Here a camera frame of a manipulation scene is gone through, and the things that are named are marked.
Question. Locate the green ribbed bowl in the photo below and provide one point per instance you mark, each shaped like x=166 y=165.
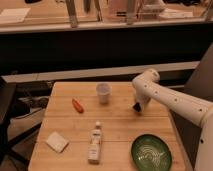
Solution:
x=151 y=153

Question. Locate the white paper cup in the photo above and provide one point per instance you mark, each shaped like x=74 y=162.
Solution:
x=103 y=92

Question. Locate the orange carrot toy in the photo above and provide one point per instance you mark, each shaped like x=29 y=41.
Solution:
x=77 y=106

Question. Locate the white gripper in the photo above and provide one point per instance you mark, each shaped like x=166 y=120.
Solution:
x=142 y=99

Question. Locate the black eraser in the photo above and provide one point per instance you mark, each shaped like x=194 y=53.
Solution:
x=137 y=107

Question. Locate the white sponge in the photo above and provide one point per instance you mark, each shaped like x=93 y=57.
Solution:
x=56 y=142

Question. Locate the white glue bottle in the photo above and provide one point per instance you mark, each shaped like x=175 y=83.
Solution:
x=95 y=144

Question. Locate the wooden table board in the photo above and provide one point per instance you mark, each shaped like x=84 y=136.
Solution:
x=120 y=126

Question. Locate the white paper sheet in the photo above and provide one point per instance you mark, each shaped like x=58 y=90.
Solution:
x=16 y=15

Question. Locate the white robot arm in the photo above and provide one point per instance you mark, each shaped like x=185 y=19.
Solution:
x=196 y=110

